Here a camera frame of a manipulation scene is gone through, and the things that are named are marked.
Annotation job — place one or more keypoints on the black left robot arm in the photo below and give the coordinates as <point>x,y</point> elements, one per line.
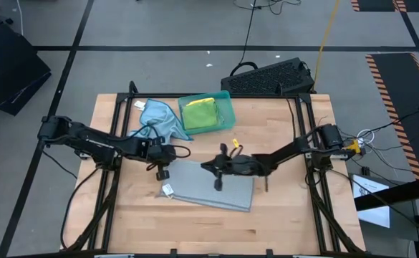
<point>94,141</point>

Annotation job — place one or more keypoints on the wide hazard striped mat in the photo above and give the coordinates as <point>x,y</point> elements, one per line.
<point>399,107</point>

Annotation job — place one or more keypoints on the white paper sheet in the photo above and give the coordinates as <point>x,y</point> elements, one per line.
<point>372,215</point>

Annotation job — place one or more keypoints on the light grey tagged towel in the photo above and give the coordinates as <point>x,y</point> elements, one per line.
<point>209,186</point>

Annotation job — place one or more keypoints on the teal translucent plastic bin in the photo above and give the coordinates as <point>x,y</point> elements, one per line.
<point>228,111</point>

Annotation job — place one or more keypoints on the bright green microfiber towel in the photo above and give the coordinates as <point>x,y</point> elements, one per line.
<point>200,114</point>

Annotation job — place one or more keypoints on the black equipment case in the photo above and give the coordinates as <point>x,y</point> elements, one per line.
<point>8,71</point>

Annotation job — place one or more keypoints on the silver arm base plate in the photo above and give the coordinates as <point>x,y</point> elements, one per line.
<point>84,155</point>
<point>338,156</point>

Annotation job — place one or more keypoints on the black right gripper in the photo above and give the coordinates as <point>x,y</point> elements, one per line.
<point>245,165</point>

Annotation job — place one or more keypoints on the light blue microfiber towel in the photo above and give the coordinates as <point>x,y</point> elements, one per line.
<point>162,118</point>

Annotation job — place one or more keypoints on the black perforated computer case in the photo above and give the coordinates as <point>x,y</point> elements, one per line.
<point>270,77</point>

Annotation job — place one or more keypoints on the narrow hazard striped mat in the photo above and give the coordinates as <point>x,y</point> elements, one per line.
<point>377,4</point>

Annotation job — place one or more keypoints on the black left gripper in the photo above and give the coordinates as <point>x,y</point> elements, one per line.
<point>162,152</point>

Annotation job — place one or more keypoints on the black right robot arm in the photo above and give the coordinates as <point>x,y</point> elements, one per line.
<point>302,147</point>

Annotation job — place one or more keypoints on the black aluminium table frame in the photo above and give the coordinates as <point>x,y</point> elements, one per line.
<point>123,107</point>

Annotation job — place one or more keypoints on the yellow power plug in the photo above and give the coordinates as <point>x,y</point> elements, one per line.
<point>354,146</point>

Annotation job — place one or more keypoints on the silver aluminium bracket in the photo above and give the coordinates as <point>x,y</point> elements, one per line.
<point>114,256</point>
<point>307,256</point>

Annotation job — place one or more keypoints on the black metal beam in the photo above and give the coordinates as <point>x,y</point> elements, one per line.
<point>395,193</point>

